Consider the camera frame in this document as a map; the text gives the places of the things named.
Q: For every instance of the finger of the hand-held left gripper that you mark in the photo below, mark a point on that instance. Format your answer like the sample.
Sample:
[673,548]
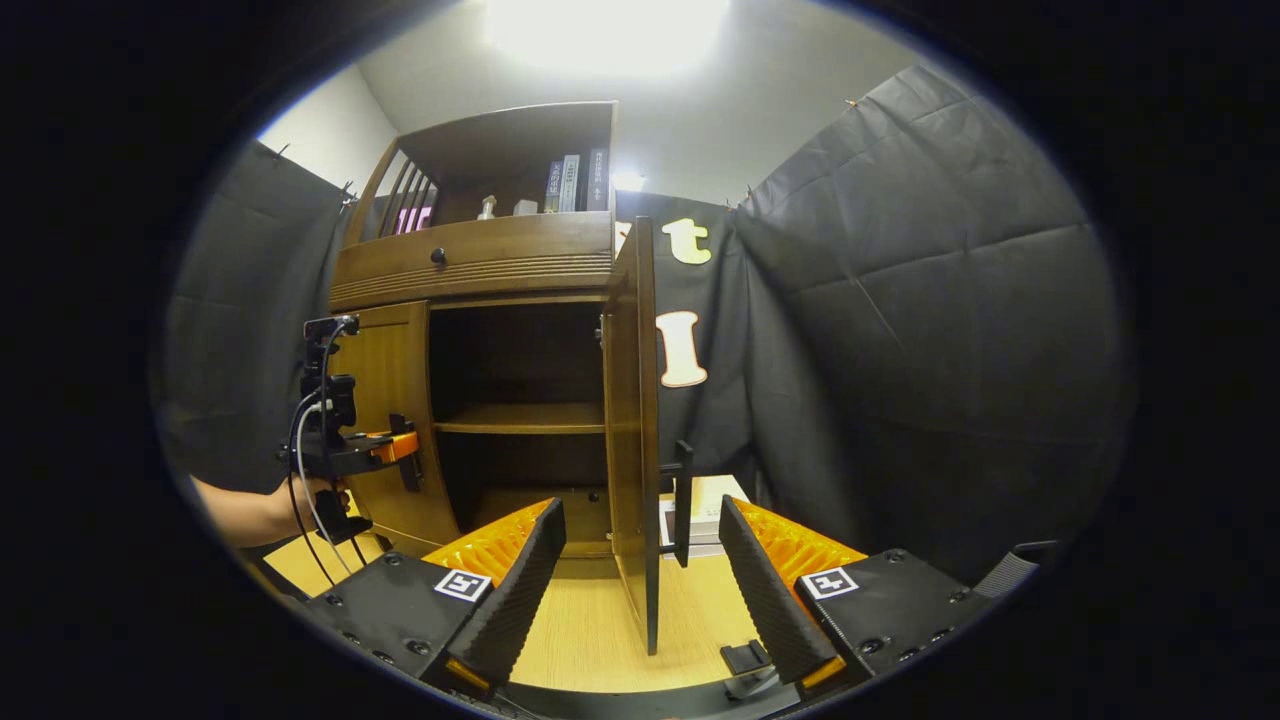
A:
[395,446]

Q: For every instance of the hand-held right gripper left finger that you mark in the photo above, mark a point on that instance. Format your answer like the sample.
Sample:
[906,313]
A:
[520,600]

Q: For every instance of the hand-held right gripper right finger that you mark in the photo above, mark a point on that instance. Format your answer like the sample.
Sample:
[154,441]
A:
[765,600]

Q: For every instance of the wooden shoe cabinet door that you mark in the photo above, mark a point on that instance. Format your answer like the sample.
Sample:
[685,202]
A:
[625,450]
[385,380]

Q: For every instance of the brown wooden shoe cabinet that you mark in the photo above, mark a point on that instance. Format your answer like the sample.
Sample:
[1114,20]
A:
[520,418]

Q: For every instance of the thin white book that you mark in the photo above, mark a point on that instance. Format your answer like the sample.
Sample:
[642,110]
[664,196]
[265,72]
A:
[705,551]

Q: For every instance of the thick white book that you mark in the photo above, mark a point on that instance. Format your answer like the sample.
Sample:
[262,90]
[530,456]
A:
[718,498]

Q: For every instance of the white pump bottle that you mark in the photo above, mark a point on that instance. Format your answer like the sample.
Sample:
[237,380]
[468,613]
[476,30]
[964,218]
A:
[487,208]

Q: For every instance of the small white box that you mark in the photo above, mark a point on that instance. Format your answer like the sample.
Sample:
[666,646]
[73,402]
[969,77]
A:
[525,207]

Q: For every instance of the black backdrop cloth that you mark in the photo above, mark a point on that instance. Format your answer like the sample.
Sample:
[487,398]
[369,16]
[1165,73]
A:
[900,350]

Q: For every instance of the dark blue book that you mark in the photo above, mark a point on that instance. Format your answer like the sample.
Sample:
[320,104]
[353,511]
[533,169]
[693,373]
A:
[553,187]

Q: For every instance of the grey book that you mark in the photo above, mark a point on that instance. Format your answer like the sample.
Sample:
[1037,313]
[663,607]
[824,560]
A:
[570,183]

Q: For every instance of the large ceiling light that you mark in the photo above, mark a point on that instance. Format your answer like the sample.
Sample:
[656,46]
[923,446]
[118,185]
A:
[605,35]

